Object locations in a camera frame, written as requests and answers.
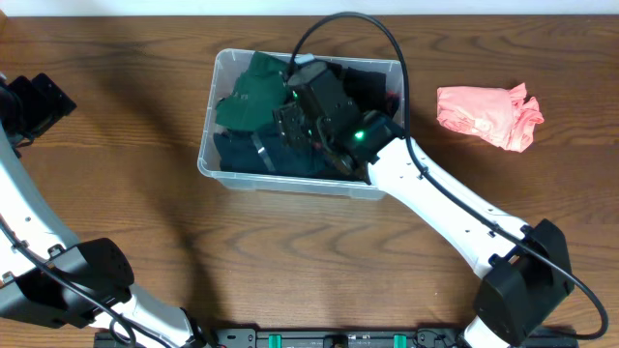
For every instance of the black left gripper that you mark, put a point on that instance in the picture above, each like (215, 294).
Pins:
(53, 97)

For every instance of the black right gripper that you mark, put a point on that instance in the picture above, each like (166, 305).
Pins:
(292, 122)

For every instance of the dark navy fleece garment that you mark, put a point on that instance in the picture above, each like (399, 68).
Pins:
(263, 152)

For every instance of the dark green garment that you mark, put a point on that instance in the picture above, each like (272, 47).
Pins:
(256, 93)

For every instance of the black garment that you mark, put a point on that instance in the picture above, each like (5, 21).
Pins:
(367, 89)

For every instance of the pink garment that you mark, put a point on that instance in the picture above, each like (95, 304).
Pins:
(505, 118)

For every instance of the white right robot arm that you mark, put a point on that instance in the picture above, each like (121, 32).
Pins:
(521, 266)

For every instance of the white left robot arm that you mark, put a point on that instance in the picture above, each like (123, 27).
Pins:
(49, 277)

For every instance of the clear plastic storage bin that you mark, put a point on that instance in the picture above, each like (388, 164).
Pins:
(229, 64)

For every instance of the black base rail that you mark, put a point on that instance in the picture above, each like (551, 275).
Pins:
(422, 338)

